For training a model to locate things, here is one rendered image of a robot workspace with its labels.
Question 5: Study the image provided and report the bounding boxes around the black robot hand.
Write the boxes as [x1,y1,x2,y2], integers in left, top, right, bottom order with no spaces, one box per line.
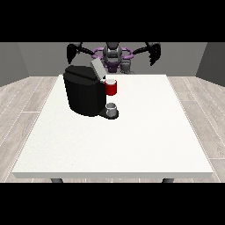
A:
[66,42,84,65]
[145,42,162,67]

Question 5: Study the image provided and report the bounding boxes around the pale grey machine lid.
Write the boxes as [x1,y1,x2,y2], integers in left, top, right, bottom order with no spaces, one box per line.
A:
[90,57,106,80]

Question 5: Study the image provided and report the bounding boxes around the small grey coffee pod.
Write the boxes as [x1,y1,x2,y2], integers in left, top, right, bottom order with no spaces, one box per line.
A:
[120,60,132,74]

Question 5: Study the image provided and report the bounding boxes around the black coffee machine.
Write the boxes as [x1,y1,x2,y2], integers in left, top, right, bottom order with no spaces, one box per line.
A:
[62,64,120,120]

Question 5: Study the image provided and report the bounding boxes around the red pod holder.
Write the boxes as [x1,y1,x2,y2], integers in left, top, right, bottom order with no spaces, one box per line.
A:
[104,78,119,97]

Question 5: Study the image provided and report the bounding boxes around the grey robot trunk purple rings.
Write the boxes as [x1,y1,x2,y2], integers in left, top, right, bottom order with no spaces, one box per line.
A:
[91,42,134,74]

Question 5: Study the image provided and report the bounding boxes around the small grey cup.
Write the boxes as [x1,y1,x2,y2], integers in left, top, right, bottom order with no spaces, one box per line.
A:
[105,102,119,117]

